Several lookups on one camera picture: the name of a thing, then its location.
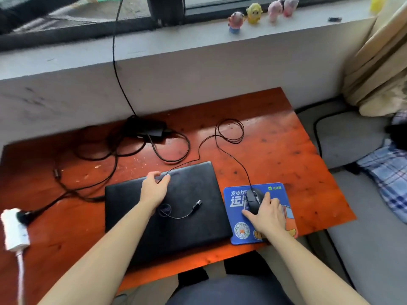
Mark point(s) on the blue printed mouse pad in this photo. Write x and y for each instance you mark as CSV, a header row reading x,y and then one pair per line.
x,y
237,200

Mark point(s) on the small black flat object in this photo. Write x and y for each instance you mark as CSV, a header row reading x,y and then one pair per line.
x,y
334,19

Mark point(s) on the pink pig figurine blue base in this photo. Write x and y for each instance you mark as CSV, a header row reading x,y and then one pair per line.
x,y
236,22

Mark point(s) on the black looped adapter lead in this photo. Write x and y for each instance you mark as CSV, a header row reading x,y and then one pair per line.
x,y
178,158

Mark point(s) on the black bundle of fabric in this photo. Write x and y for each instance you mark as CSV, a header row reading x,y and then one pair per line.
x,y
399,136

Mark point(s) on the person's left forearm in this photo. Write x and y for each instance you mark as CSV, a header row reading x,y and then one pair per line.
x,y
105,254

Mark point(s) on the black power adapter brick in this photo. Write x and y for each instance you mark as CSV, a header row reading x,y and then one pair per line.
x,y
143,127

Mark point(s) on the person's left thumb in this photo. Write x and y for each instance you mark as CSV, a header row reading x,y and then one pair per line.
x,y
152,176

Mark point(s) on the person's right thumb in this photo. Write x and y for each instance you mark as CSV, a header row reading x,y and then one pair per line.
x,y
247,213

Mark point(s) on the grey mattress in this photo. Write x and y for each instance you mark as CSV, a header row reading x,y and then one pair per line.
x,y
365,244

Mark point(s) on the black computer mouse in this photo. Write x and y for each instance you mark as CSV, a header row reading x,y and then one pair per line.
x,y
252,198

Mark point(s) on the person's right hand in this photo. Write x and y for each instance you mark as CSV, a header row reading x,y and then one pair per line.
x,y
268,219

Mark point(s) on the yellow chick figurine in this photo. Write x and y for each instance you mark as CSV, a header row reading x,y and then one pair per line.
x,y
254,13

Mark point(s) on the beige curtain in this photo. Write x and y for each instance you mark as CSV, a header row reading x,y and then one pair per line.
x,y
375,66

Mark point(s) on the blue plaid cloth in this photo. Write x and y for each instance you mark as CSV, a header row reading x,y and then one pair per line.
x,y
388,177

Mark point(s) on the black closed laptop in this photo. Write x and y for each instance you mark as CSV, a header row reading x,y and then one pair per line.
x,y
190,225

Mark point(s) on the person's left hand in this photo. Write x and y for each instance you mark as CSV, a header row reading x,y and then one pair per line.
x,y
152,193

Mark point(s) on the person's dark trousers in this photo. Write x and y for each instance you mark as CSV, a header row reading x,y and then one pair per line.
x,y
229,293

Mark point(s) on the black window frame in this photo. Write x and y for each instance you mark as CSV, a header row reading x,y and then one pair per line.
x,y
165,12

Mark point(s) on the person's right forearm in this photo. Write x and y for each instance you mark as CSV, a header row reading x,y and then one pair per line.
x,y
305,266

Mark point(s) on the yellow blurred figurine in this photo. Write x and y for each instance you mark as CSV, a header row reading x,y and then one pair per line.
x,y
377,4

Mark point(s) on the white power strip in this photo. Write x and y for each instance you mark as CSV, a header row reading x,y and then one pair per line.
x,y
14,230

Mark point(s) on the black power plug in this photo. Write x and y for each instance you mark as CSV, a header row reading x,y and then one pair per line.
x,y
25,216

